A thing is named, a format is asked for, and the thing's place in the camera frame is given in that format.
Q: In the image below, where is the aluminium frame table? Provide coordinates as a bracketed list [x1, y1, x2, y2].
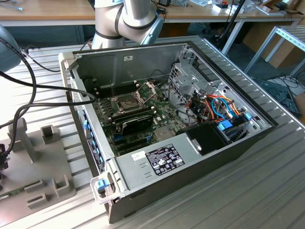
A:
[244, 25, 305, 77]

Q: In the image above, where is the blue wire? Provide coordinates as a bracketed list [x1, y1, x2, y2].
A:
[210, 95, 235, 121]

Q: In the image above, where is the open black PC case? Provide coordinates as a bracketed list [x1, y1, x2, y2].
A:
[58, 40, 279, 224]

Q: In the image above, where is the grey parts rack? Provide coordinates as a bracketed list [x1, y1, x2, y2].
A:
[0, 117, 77, 229]

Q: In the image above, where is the silver chipset heat sink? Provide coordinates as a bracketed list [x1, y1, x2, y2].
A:
[154, 125, 174, 142]

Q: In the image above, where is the silver power supply unit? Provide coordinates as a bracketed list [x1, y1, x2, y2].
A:
[113, 132, 203, 192]

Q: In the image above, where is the black expansion slot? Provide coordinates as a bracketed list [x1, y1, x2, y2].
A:
[117, 142, 150, 154]
[115, 137, 148, 147]

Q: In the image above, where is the blue case latch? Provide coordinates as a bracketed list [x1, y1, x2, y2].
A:
[96, 179, 107, 192]

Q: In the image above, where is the black rating label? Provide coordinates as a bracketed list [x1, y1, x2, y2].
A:
[144, 143, 186, 177]

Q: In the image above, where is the black plastic air shroud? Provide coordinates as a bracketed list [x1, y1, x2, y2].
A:
[175, 120, 233, 156]

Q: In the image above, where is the brown cardboard box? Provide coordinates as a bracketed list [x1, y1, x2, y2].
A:
[294, 92, 305, 118]
[242, 21, 305, 69]

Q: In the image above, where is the black thick cable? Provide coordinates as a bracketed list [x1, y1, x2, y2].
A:
[0, 45, 98, 171]

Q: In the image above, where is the green motherboard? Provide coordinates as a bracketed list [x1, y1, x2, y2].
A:
[90, 80, 200, 157]

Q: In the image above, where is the black stand pole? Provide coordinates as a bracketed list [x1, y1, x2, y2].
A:
[215, 0, 247, 50]

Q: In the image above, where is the metal drive cage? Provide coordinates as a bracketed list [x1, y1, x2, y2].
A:
[167, 42, 231, 107]

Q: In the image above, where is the green RAM stick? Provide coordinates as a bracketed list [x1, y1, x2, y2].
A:
[0, 187, 26, 199]

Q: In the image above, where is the wooden desk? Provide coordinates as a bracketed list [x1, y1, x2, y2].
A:
[0, 0, 305, 55]

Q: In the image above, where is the CPU socket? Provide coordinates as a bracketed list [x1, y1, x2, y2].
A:
[112, 92, 142, 113]

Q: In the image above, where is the small white box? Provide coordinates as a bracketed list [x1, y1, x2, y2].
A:
[211, 3, 245, 15]

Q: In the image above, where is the black RAM slot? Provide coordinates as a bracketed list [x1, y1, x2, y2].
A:
[95, 83, 138, 92]
[95, 85, 139, 95]
[111, 106, 153, 118]
[96, 87, 140, 98]
[112, 108, 155, 120]
[114, 112, 157, 125]
[94, 81, 137, 88]
[112, 110, 156, 123]

